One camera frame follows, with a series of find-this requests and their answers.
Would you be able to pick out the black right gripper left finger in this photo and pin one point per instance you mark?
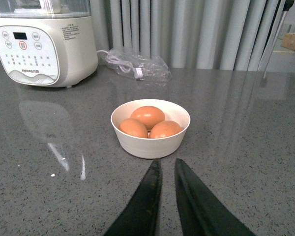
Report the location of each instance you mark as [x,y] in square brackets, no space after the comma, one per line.
[140,216]

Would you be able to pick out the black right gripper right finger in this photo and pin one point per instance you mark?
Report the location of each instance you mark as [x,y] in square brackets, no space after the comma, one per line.
[201,213]

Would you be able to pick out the brown egg right in bowl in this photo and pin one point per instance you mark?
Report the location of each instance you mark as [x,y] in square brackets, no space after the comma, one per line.
[165,129]

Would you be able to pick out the brown egg in bowl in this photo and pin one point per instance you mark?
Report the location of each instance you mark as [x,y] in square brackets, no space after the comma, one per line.
[165,129]
[133,127]
[149,116]

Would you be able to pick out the brown egg left in bowl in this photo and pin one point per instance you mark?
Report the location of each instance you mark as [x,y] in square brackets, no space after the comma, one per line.
[133,127]

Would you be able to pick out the brown egg back in bowl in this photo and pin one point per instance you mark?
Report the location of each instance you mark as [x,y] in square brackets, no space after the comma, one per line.
[149,116]

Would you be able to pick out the cardboard box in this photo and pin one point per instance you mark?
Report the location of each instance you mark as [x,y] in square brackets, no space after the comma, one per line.
[288,41]

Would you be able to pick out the white round bowl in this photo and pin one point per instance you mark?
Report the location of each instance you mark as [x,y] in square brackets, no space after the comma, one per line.
[151,148]

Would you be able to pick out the clear plastic bag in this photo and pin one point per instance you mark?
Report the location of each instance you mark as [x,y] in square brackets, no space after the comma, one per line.
[130,63]

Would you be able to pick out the grey pleated curtain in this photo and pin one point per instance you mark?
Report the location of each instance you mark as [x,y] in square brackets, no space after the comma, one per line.
[196,34]

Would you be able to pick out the white soy milk maker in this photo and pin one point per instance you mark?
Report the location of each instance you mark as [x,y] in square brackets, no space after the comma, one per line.
[47,43]

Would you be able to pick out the metal stand pole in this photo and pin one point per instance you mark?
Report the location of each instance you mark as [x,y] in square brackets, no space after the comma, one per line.
[276,37]

